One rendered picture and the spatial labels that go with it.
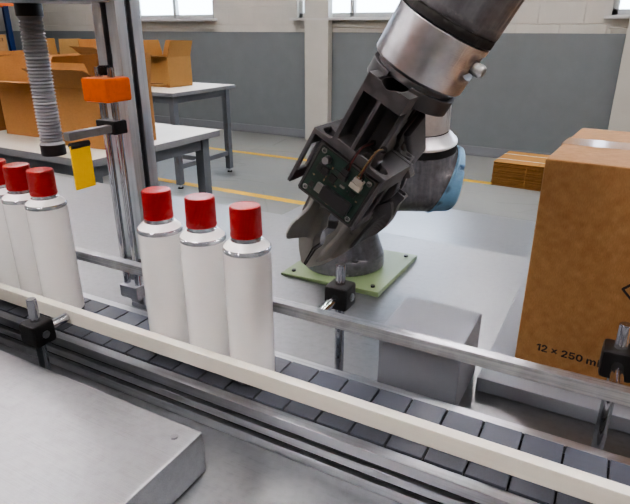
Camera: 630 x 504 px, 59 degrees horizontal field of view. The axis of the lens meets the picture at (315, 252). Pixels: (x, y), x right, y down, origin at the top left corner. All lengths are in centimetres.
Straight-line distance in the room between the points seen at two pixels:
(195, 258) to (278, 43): 644
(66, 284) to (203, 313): 25
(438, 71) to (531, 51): 555
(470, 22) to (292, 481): 45
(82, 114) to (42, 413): 200
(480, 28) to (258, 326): 37
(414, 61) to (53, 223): 54
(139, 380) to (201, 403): 9
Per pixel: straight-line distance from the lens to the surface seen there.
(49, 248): 81
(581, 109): 595
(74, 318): 79
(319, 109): 667
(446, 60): 42
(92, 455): 60
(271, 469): 62
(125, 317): 82
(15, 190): 84
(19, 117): 301
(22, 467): 61
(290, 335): 84
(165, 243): 65
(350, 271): 100
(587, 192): 68
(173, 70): 506
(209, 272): 62
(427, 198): 98
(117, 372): 75
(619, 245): 69
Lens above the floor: 126
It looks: 22 degrees down
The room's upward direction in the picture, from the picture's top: straight up
